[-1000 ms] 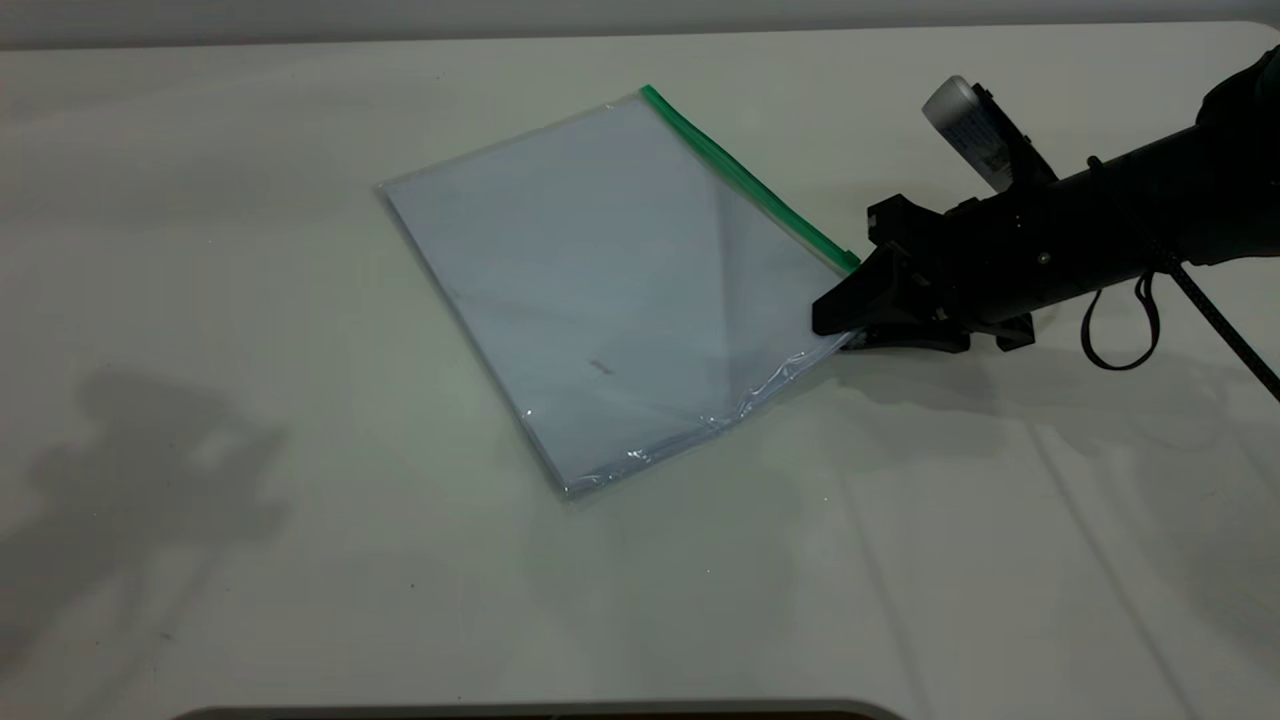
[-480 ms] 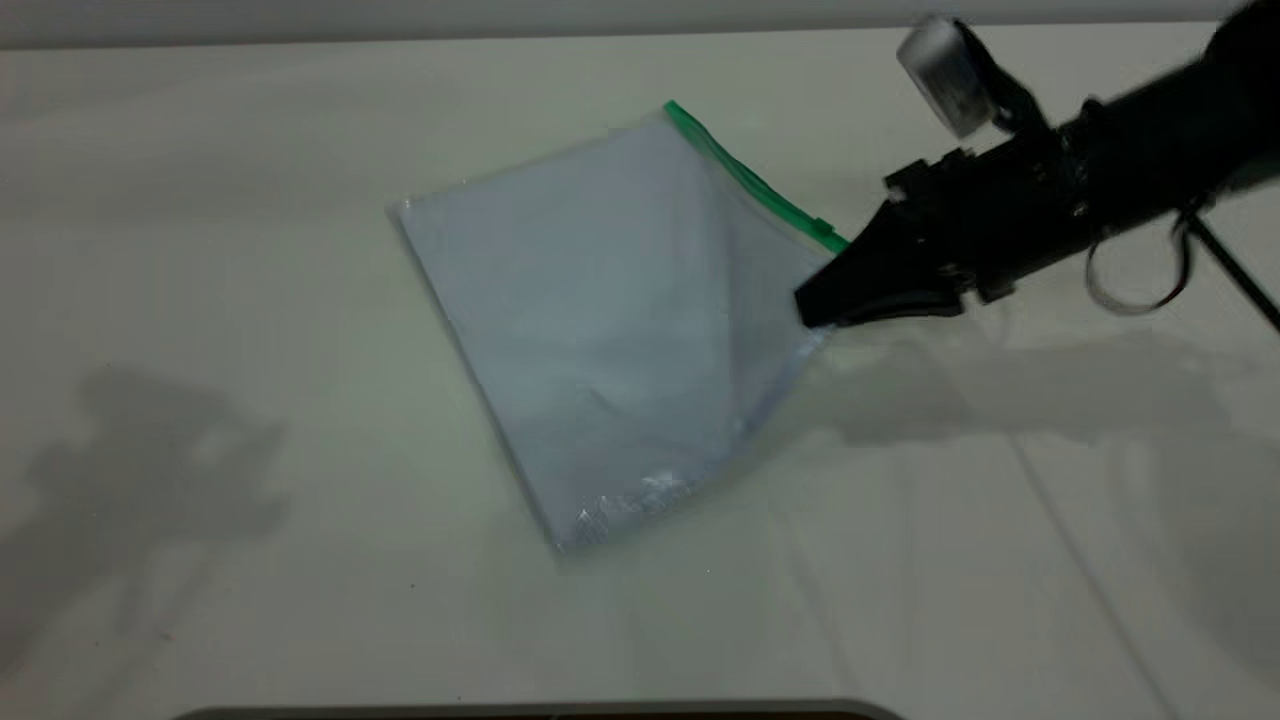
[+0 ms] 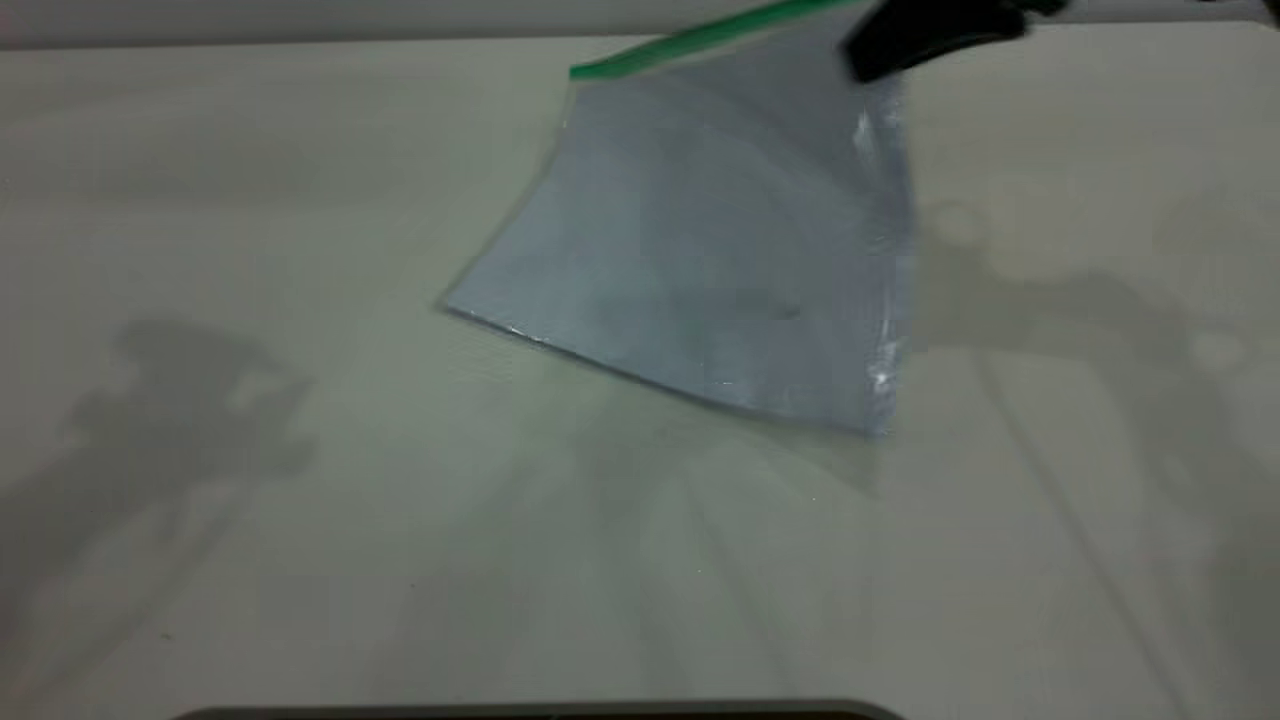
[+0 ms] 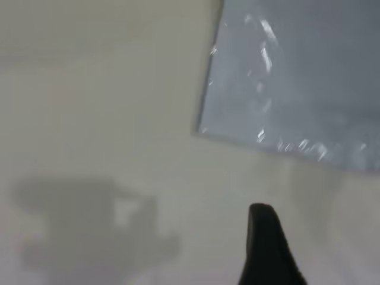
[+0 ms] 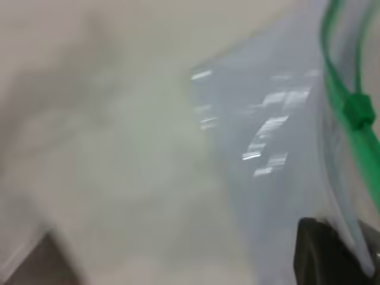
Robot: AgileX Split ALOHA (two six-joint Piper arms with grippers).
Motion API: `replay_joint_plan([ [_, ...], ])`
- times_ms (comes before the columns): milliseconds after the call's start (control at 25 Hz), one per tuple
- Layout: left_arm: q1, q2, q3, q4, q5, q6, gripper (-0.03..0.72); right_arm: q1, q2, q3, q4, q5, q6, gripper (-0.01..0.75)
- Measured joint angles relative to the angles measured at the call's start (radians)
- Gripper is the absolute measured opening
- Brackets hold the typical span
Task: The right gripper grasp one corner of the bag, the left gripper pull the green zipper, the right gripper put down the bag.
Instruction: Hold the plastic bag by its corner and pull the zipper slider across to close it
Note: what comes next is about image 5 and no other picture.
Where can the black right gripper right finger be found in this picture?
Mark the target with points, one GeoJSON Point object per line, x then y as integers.
{"type": "Point", "coordinates": [320, 255]}

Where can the clear plastic zip bag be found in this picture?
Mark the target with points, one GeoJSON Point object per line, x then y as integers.
{"type": "Point", "coordinates": [267, 193]}

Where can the green zipper slider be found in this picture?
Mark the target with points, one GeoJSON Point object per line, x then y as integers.
{"type": "Point", "coordinates": [357, 111]}

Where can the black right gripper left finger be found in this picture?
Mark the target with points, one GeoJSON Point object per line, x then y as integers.
{"type": "Point", "coordinates": [38, 267]}

